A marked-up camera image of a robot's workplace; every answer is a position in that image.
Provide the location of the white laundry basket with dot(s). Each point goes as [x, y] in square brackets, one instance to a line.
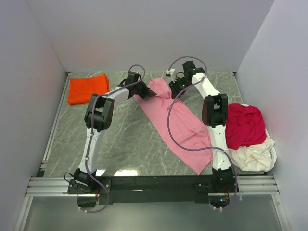
[272, 153]

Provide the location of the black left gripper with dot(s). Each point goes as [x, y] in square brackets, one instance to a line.
[144, 91]

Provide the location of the pink t-shirt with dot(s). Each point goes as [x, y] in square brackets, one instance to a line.
[186, 128]

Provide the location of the white t-shirt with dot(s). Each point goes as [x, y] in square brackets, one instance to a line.
[254, 158]

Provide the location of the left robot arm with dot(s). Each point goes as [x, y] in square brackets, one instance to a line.
[98, 118]

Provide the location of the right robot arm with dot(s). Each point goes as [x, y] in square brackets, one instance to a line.
[214, 116]

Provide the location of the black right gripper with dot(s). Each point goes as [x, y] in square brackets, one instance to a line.
[175, 89]

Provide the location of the crimson red t-shirt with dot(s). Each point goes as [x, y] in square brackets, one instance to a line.
[245, 126]

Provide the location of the folded orange t-shirt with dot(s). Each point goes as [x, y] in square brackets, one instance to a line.
[81, 89]

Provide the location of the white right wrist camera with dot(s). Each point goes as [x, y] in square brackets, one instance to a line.
[172, 73]

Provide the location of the aluminium frame rails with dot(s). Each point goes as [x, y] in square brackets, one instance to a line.
[49, 186]

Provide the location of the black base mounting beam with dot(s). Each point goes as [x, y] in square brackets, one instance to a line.
[147, 189]

